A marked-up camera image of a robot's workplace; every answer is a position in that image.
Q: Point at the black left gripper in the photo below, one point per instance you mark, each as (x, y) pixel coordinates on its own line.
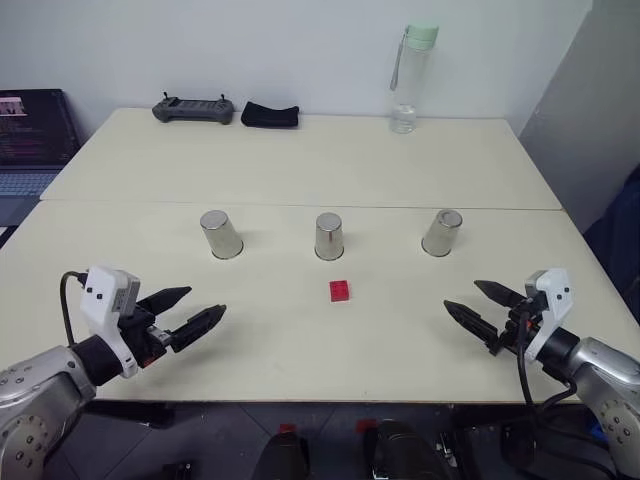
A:
(145, 336)

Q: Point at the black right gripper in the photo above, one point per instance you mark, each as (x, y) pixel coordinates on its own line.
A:
(520, 325)

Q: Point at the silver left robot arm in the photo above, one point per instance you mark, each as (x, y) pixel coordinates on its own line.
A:
(35, 395)

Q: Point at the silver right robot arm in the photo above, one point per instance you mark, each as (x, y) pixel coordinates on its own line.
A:
(595, 380)

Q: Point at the silver metal cup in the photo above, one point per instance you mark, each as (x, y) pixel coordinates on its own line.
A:
(329, 237)
(441, 232)
(222, 234)

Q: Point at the red toy brick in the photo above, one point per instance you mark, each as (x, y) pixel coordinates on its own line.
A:
(340, 291)

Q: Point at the dark rounded shape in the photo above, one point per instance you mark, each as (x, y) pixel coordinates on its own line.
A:
(400, 452)
(287, 457)

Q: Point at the grey handheld remote controller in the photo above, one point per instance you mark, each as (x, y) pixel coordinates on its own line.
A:
(194, 110)

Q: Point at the black folded cloth pouch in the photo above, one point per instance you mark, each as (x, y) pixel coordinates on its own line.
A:
(270, 116)

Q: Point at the open laptop computer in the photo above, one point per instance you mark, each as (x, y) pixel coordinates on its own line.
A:
(30, 145)

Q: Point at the grey leaning panel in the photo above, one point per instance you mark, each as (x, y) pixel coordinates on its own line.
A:
(580, 100)

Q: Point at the clear bottle with green lid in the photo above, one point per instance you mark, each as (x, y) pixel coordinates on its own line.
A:
(414, 75)

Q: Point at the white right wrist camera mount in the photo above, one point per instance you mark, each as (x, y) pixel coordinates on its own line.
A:
(550, 305)

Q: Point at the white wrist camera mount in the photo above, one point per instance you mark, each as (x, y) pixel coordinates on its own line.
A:
(550, 305)
(102, 296)

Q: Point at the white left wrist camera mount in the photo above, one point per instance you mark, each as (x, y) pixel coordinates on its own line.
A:
(102, 296)

